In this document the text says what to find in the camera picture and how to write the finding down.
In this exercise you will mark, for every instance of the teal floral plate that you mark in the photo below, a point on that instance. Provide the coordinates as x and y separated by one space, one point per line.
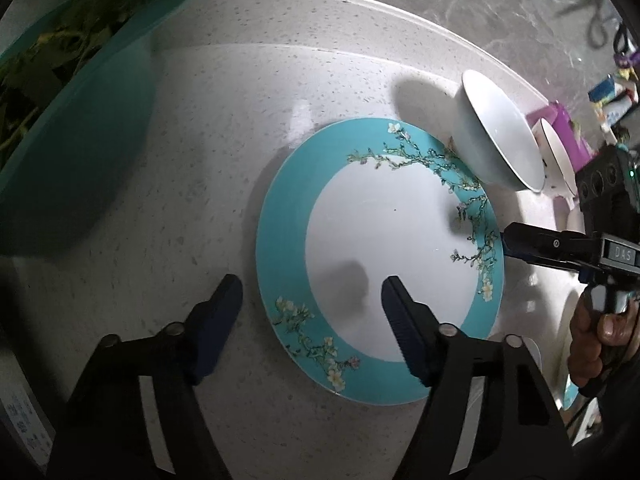
390 240

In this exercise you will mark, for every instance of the blue container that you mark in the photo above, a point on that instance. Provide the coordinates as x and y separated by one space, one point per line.
602 87

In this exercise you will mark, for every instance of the teal plastic basin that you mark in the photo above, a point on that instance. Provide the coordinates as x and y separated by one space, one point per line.
100 160

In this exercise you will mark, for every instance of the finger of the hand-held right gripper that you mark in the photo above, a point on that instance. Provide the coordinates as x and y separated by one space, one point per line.
540 246

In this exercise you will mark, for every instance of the plain white bowl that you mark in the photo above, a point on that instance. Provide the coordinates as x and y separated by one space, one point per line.
480 145

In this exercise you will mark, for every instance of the green leafy vegetables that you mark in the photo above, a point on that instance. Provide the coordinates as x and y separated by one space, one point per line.
60 40

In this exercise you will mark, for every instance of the white printed panel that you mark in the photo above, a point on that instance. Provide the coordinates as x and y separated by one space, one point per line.
22 422

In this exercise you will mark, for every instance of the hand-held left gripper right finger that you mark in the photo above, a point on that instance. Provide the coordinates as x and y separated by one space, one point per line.
400 321

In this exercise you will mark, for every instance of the person's right hand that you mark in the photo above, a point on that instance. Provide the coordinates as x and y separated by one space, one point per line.
585 332

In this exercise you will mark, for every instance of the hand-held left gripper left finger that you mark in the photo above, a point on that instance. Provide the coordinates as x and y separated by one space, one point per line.
220 321

